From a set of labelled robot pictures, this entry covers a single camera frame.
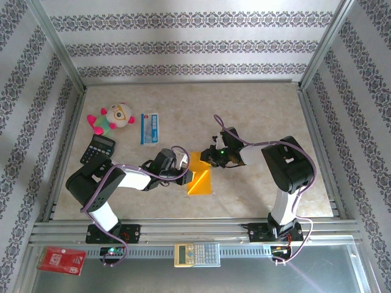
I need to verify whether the orange paper sheet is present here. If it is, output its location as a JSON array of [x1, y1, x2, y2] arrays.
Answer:
[[186, 151, 213, 195]]

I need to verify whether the blue white packet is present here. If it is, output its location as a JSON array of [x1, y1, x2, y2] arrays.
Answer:
[[139, 112, 160, 147]]

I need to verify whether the black desk calculator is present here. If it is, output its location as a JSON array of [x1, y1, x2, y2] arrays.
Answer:
[[79, 134, 117, 165]]

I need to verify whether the white pink plush toy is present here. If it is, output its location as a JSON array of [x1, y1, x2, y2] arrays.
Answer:
[[87, 102, 136, 137]]

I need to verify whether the beige scientific calculator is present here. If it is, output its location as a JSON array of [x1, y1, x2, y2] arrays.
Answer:
[[174, 242, 221, 269]]

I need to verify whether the grey metal panel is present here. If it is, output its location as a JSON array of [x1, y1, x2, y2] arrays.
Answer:
[[29, 234, 372, 293]]

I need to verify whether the red card box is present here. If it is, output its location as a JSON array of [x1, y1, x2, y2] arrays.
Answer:
[[35, 246, 87, 277]]

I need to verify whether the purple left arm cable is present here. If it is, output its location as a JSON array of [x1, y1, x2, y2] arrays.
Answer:
[[81, 145, 191, 268]]

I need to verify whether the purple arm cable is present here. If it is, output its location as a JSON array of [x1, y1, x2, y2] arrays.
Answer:
[[213, 114, 315, 265], [81, 145, 191, 268]]

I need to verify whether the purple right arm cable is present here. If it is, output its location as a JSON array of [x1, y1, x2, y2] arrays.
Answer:
[[213, 114, 315, 265]]

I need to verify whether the aluminium mounting rail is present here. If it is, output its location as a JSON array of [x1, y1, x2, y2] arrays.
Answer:
[[29, 218, 363, 245]]

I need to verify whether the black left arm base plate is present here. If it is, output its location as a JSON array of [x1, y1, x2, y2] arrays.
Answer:
[[85, 223, 142, 244]]

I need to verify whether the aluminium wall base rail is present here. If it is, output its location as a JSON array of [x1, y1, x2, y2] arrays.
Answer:
[[82, 79, 302, 88]]

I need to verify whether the slotted grey cable duct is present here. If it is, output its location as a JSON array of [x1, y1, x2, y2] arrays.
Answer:
[[85, 245, 276, 259]]

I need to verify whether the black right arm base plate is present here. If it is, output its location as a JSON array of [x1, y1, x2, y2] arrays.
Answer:
[[247, 222, 305, 244]]

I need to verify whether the aluminium side rail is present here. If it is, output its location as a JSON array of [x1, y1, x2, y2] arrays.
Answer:
[[298, 85, 348, 220], [41, 87, 88, 222]]

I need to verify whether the aluminium frame post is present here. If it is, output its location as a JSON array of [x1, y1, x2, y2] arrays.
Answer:
[[301, 0, 357, 90], [26, 0, 88, 92]]

